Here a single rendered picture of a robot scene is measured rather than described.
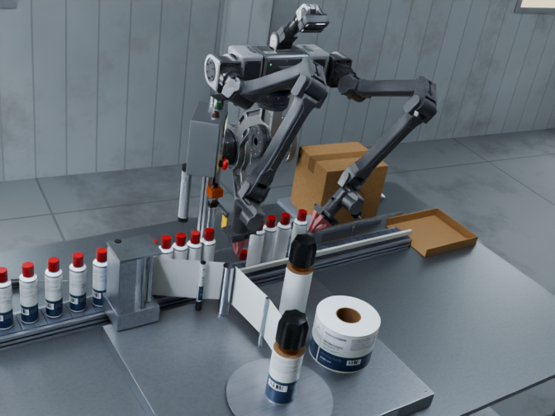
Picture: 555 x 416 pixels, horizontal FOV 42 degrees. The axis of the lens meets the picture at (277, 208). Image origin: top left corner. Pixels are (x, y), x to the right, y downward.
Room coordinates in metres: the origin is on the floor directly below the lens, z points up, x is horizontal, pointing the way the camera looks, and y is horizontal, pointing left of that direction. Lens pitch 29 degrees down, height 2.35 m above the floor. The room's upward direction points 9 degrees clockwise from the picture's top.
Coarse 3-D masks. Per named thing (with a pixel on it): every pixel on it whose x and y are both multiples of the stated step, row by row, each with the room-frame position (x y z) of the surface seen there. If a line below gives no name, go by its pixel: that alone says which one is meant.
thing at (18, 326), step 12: (396, 228) 2.65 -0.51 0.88; (348, 240) 2.48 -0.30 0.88; (360, 240) 2.50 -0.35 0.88; (396, 240) 2.54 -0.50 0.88; (336, 252) 2.38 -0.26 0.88; (348, 252) 2.39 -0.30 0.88; (240, 264) 2.19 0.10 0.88; (72, 312) 1.77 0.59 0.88; (84, 312) 1.78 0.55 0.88; (96, 312) 1.80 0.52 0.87; (24, 324) 1.68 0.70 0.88; (36, 324) 1.69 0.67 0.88; (48, 324) 1.70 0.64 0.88; (0, 336) 1.61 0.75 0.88
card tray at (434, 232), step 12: (396, 216) 2.77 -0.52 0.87; (408, 216) 2.81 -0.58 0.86; (420, 216) 2.85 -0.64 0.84; (432, 216) 2.89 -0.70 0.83; (444, 216) 2.87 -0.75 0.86; (408, 228) 2.75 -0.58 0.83; (420, 228) 2.76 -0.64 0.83; (432, 228) 2.78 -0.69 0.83; (444, 228) 2.80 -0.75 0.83; (456, 228) 2.80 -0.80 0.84; (420, 240) 2.66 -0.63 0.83; (432, 240) 2.67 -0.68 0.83; (444, 240) 2.69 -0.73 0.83; (456, 240) 2.70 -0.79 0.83; (468, 240) 2.67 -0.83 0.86; (420, 252) 2.56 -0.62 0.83; (432, 252) 2.55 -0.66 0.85; (444, 252) 2.59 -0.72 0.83
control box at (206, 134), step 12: (204, 108) 2.16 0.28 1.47; (192, 120) 2.05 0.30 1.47; (204, 120) 2.07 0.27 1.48; (216, 120) 2.08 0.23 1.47; (192, 132) 2.05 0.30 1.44; (204, 132) 2.05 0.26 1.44; (216, 132) 2.05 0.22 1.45; (192, 144) 2.05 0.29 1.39; (204, 144) 2.05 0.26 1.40; (216, 144) 2.05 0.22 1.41; (192, 156) 2.05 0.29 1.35; (204, 156) 2.05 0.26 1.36; (216, 156) 2.05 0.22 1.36; (192, 168) 2.05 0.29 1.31; (204, 168) 2.05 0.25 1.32; (216, 168) 2.05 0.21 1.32
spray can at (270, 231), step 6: (270, 216) 2.21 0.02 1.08; (270, 222) 2.20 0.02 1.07; (264, 228) 2.20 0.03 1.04; (270, 228) 2.20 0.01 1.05; (276, 228) 2.21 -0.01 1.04; (264, 234) 2.19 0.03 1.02; (270, 234) 2.19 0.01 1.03; (264, 240) 2.19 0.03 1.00; (270, 240) 2.19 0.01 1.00; (264, 246) 2.19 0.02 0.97; (270, 246) 2.19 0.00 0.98; (264, 252) 2.19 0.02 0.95; (270, 252) 2.19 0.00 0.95; (264, 258) 2.19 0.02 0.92; (270, 258) 2.20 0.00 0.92
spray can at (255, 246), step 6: (252, 234) 2.16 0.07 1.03; (258, 234) 2.15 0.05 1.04; (252, 240) 2.16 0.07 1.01; (258, 240) 2.15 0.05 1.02; (252, 246) 2.16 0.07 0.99; (258, 246) 2.15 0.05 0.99; (252, 252) 2.15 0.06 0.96; (258, 252) 2.16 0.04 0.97; (252, 258) 2.15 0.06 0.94; (258, 258) 2.16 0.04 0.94; (246, 264) 2.17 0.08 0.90; (252, 264) 2.15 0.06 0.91
